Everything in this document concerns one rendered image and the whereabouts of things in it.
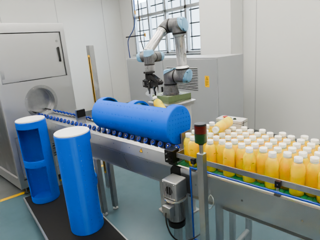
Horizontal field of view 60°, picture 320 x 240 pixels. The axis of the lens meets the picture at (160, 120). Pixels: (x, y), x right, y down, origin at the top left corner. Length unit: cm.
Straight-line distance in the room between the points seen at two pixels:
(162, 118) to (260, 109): 305
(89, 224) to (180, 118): 120
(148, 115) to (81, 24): 548
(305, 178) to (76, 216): 176
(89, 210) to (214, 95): 204
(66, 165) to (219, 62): 216
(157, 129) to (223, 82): 184
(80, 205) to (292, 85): 329
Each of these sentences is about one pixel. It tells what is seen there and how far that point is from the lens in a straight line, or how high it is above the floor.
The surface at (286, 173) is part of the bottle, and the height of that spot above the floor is 99.
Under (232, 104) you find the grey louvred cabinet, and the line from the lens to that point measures 378.
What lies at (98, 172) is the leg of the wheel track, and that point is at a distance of 282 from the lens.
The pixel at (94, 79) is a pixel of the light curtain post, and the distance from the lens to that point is 317.
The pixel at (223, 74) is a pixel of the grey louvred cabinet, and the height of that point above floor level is 123.
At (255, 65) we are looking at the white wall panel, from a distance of 470.
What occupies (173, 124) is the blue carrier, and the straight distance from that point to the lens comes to 191.
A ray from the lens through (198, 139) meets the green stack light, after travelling 140.
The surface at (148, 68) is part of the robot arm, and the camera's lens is 203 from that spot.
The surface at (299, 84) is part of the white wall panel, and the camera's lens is 437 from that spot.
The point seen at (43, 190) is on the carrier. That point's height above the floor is 17.
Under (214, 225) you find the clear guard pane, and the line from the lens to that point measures 175.
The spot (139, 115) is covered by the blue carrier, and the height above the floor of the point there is 116.
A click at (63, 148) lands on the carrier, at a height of 94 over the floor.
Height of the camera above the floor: 166
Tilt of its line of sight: 15 degrees down
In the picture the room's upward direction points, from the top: 5 degrees counter-clockwise
